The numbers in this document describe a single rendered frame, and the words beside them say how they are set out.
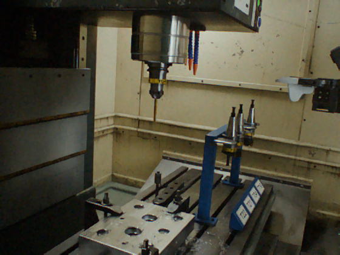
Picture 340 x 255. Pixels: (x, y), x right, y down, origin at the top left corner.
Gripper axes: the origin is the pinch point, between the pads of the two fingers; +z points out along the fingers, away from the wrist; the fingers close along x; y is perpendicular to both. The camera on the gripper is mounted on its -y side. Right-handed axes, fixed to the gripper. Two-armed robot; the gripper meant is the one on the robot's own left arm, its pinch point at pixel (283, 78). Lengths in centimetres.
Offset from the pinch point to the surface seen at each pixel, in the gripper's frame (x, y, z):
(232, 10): -11.3, -15.3, 11.8
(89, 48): 14, -4, 82
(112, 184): 77, 83, 117
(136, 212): -10, 46, 37
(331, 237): 84, 79, -18
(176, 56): -13.4, -3.5, 25.1
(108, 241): -28, 46, 33
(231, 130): 19.6, 20.5, 19.4
